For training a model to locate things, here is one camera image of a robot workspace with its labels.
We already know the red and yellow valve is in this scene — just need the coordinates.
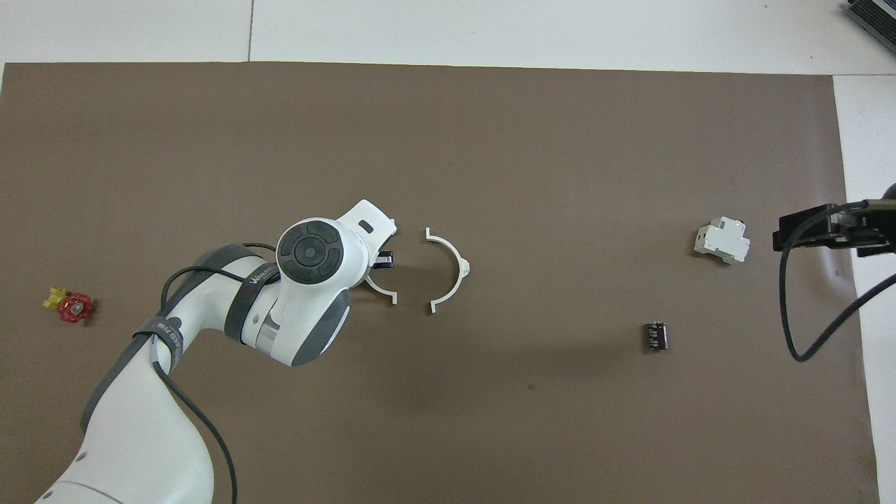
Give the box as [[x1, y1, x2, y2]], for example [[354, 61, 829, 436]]
[[43, 286, 95, 325]]

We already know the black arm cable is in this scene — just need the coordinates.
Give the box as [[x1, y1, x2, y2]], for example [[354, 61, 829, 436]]
[[778, 199, 896, 362], [160, 241, 239, 504]]

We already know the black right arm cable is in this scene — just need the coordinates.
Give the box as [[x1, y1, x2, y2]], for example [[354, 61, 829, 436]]
[[778, 199, 896, 362]]

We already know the white circuit breaker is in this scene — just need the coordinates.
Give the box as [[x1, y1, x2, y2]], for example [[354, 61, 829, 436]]
[[693, 217, 751, 265]]

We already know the white half-ring pipe clamp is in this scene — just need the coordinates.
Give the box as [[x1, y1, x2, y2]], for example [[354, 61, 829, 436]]
[[425, 227, 471, 314], [364, 272, 399, 306]]

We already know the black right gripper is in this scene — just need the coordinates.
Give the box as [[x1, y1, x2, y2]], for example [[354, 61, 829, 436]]
[[773, 201, 896, 258]]

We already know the grey ribbed device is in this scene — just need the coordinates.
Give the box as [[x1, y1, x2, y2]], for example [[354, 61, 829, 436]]
[[842, 0, 896, 36]]

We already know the brown table mat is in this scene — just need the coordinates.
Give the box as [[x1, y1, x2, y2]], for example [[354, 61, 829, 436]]
[[0, 61, 881, 504]]

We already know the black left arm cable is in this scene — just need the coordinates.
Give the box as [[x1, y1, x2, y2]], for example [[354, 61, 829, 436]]
[[160, 241, 239, 504]]

